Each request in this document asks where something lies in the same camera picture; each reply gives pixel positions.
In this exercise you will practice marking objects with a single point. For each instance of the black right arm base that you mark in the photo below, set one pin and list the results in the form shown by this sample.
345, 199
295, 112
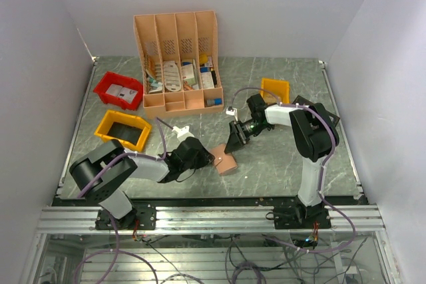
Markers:
299, 217

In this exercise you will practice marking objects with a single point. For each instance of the blue grey cylinder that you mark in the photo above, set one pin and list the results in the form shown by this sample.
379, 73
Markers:
213, 102

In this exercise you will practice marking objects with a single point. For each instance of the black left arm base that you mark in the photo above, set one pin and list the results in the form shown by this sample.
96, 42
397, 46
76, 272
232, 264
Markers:
142, 217

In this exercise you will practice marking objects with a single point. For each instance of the yellow bin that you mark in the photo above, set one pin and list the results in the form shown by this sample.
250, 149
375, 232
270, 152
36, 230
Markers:
276, 87
130, 130

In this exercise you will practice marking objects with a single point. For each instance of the red plastic bin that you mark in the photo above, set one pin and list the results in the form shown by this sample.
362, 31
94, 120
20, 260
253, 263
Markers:
125, 81

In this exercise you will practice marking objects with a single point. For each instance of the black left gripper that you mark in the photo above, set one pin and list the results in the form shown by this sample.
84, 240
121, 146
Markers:
206, 157

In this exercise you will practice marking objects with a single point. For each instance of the yellow bin right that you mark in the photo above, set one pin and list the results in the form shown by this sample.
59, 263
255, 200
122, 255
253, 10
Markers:
276, 87

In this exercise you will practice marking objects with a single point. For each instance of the yellow bin left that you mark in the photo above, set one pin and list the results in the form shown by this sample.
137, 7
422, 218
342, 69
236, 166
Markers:
130, 130

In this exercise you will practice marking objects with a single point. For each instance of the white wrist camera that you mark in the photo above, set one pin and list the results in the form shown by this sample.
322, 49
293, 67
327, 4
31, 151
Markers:
182, 133
231, 111

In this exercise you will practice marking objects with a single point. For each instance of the white box in organizer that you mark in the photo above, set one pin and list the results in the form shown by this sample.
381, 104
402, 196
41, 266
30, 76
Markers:
188, 74

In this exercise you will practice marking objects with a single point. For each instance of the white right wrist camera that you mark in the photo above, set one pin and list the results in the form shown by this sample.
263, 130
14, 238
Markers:
231, 111

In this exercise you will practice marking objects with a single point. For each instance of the black book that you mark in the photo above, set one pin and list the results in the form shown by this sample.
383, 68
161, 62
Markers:
334, 118

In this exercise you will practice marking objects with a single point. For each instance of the peach plastic desk organizer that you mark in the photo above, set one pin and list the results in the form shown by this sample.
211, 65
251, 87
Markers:
186, 37

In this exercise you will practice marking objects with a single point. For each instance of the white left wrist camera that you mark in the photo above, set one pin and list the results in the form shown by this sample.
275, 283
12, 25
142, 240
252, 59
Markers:
182, 133

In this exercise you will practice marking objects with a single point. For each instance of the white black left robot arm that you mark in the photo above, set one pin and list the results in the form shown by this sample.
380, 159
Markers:
102, 171

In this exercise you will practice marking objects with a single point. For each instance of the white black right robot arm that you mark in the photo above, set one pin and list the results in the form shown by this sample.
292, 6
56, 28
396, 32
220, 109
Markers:
315, 137

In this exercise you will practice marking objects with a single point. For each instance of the card in yellow bin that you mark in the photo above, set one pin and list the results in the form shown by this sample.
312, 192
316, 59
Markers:
270, 99

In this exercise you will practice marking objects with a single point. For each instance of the white oval perforated board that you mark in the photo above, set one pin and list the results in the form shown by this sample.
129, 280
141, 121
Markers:
172, 79

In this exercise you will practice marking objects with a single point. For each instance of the pink leather card holder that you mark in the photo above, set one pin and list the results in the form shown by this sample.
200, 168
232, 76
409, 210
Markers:
224, 163

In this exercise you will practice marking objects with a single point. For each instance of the cards in red bin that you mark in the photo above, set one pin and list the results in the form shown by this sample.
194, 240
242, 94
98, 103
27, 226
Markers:
124, 93

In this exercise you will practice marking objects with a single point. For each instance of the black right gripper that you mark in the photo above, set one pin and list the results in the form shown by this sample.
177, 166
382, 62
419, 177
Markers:
237, 138

